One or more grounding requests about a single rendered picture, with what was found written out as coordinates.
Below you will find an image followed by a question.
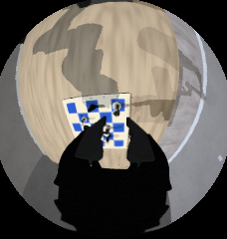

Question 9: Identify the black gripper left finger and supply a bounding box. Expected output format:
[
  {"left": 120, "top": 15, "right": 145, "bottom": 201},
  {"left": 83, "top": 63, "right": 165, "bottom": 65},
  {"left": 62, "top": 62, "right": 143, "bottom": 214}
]
[{"left": 54, "top": 116, "right": 107, "bottom": 186}]

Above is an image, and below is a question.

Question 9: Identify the blue and cream chessboard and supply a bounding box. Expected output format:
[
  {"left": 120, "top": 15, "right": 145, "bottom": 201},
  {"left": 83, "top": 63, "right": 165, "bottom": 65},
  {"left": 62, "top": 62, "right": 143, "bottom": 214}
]
[{"left": 63, "top": 94, "right": 129, "bottom": 148}]

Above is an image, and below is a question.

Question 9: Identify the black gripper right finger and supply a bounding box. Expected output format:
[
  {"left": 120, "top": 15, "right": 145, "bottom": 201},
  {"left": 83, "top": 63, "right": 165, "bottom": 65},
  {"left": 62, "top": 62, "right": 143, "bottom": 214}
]
[{"left": 126, "top": 117, "right": 172, "bottom": 191}]

